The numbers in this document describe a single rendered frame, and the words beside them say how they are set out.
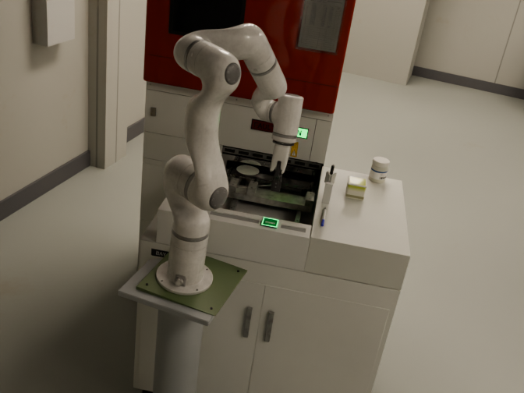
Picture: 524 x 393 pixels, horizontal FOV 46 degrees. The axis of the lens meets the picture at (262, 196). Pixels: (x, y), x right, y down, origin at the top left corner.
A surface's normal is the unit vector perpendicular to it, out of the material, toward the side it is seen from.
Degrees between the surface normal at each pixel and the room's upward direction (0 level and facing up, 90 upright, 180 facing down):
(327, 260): 90
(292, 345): 90
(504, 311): 0
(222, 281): 2
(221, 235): 90
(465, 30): 90
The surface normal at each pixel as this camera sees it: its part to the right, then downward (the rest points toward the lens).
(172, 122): -0.15, 0.44
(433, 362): 0.13, -0.88
